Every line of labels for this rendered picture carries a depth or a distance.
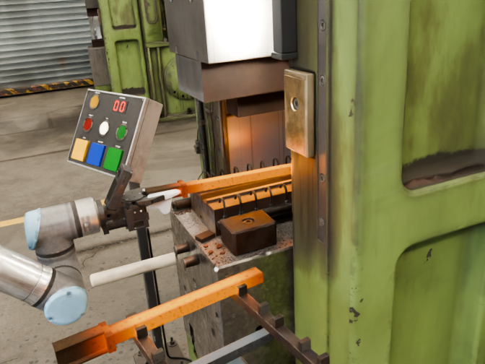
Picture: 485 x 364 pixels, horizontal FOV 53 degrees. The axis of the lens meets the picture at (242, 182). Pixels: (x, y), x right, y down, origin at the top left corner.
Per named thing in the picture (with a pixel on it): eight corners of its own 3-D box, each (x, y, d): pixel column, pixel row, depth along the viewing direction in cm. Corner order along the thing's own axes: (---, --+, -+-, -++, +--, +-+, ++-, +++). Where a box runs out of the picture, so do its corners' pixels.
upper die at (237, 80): (204, 102, 115) (200, 62, 111) (178, 89, 132) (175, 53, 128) (351, 79, 130) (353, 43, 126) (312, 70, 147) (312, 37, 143)
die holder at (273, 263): (228, 412, 130) (215, 269, 113) (184, 330, 163) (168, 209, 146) (395, 344, 150) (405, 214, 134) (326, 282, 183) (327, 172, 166)
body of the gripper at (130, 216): (145, 214, 130) (99, 226, 126) (140, 185, 127) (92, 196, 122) (152, 226, 123) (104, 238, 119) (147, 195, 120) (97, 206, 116)
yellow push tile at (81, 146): (81, 161, 172) (87, 141, 172) (70, 157, 177) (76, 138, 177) (86, 162, 174) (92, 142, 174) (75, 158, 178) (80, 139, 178)
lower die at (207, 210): (216, 236, 128) (213, 206, 125) (191, 208, 145) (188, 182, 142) (348, 201, 143) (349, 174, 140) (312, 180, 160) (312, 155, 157)
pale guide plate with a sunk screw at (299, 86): (306, 158, 100) (305, 74, 94) (285, 146, 108) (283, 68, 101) (315, 156, 101) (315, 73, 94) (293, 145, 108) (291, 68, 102)
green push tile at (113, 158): (115, 171, 160) (122, 150, 160) (102, 167, 165) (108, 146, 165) (120, 172, 161) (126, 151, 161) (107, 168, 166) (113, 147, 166)
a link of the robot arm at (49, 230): (28, 243, 121) (19, 206, 117) (80, 230, 125) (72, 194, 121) (29, 260, 112) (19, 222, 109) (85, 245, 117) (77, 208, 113)
